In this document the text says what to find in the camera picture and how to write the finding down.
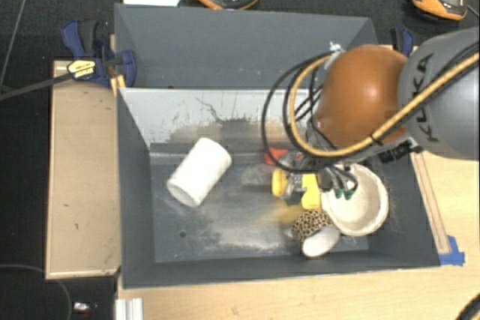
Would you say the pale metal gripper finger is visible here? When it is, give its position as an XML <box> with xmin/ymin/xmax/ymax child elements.
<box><xmin>279</xmin><ymin>154</ymin><xmax>303</xmax><ymax>172</ymax></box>
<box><xmin>285</xmin><ymin>175</ymin><xmax>305</xmax><ymax>205</ymax></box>

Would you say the red plastic object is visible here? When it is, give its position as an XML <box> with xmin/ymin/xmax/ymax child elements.
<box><xmin>263</xmin><ymin>147</ymin><xmax>301</xmax><ymax>166</ymax></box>

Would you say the yellow plastic toy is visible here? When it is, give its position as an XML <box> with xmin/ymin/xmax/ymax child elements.
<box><xmin>271</xmin><ymin>168</ymin><xmax>323</xmax><ymax>211</ymax></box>

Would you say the white bowl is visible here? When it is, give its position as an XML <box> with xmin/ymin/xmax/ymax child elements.
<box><xmin>320</xmin><ymin>162</ymin><xmax>391</xmax><ymax>238</ymax></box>

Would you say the white plastic cup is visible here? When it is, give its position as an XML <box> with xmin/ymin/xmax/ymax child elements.
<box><xmin>166</xmin><ymin>136</ymin><xmax>233</xmax><ymax>208</ymax></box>

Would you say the grey metal bin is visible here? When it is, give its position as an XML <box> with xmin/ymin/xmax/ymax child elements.
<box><xmin>113</xmin><ymin>2</ymin><xmax>442</xmax><ymax>289</ymax></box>

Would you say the pale wood board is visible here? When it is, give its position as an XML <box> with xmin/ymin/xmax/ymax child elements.
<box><xmin>44</xmin><ymin>59</ymin><xmax>123</xmax><ymax>280</ymax></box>

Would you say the black cylinder on white bracket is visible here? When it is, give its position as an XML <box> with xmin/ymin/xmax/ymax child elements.
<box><xmin>377</xmin><ymin>138</ymin><xmax>423</xmax><ymax>164</ymax></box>

